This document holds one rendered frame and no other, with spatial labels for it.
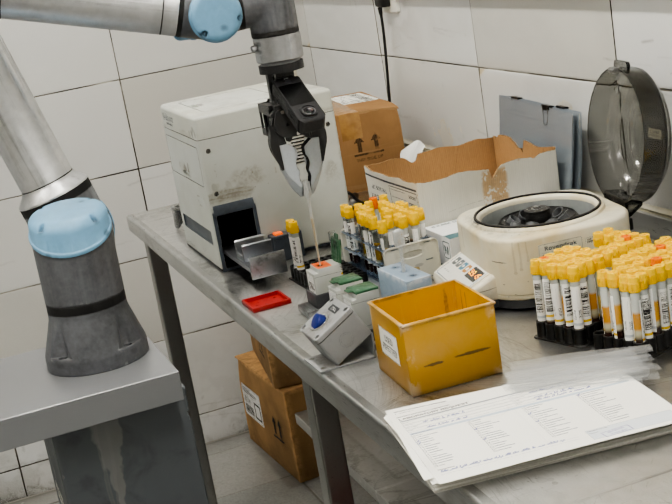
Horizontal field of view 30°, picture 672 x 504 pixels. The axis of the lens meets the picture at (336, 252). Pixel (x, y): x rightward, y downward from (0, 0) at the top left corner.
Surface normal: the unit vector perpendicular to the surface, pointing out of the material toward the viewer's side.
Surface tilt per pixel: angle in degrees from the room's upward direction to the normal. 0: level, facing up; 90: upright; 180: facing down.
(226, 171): 90
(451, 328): 90
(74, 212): 7
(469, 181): 99
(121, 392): 90
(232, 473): 0
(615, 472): 0
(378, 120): 89
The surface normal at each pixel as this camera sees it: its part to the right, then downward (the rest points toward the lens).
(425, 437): -0.17, -0.95
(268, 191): 0.36, 0.19
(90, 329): 0.18, -0.09
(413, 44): -0.92, 0.24
